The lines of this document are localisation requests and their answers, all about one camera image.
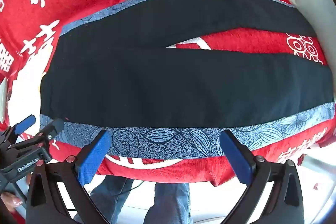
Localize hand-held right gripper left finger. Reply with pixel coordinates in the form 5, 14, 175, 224
26, 130, 113, 224

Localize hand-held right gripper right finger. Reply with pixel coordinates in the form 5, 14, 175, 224
219, 130, 305, 224

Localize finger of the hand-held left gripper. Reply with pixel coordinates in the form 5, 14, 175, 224
7, 118, 65, 159
0, 114, 37, 148

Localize black pants with blue trim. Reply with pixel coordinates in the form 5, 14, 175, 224
39, 0, 336, 159

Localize person's left hand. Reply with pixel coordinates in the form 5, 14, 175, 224
0, 191, 24, 213

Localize person's blue jeans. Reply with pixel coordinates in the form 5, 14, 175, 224
73, 174, 191, 224

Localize pale pillow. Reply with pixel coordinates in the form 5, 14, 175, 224
289, 0, 335, 62

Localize thin black cable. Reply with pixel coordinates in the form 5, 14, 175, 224
115, 179, 144, 192

